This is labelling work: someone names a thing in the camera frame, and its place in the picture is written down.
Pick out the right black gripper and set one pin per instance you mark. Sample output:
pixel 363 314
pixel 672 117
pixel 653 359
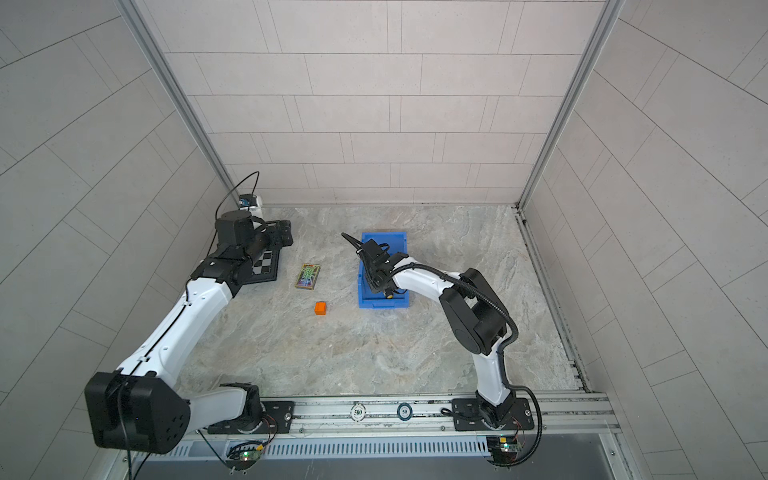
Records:
pixel 374 285

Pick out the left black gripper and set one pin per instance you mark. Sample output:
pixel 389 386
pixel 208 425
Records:
pixel 285 232

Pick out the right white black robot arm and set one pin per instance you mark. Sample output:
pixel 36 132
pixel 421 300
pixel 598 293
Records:
pixel 476 316

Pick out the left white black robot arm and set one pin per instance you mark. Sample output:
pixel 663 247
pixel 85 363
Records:
pixel 151 372

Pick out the blue plastic bin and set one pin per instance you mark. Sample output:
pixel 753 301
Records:
pixel 397 248

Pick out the black white checkerboard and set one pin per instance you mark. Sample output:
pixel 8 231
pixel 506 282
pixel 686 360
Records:
pixel 265 261

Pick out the colourful card box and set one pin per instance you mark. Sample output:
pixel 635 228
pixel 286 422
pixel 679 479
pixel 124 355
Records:
pixel 308 276

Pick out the small orange cube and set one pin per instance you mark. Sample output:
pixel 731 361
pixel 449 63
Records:
pixel 321 308

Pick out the white round sticker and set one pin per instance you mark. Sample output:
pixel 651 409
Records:
pixel 358 412

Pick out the dark round sticker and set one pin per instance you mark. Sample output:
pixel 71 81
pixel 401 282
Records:
pixel 404 411

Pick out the left green circuit board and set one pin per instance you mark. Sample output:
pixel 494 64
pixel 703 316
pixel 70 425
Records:
pixel 250 451

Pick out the green circuit board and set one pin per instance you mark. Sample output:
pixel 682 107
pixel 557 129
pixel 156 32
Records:
pixel 503 450
pixel 250 451

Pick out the right green circuit board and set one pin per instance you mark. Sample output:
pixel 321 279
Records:
pixel 503 450

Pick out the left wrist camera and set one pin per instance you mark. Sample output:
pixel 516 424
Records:
pixel 251 203

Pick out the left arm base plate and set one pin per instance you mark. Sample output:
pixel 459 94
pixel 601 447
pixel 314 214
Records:
pixel 272 417

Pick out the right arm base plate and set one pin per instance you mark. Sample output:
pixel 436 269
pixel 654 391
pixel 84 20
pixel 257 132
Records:
pixel 477 414

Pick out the aluminium mounting rail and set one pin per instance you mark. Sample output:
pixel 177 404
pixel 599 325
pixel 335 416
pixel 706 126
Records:
pixel 372 414

